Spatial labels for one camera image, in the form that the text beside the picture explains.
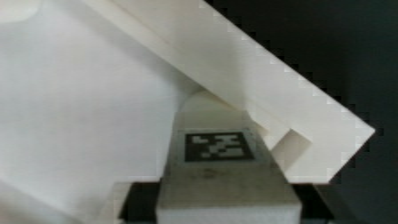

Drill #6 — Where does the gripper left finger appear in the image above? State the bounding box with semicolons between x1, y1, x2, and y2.
96;181;163;224

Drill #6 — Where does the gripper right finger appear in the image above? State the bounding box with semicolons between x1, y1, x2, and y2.
293;184;346;224

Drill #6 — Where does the white table leg with tag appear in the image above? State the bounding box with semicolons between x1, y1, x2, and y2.
156;91;302;224

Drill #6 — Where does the white square table top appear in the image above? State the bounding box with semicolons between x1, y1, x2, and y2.
0;0;375;224

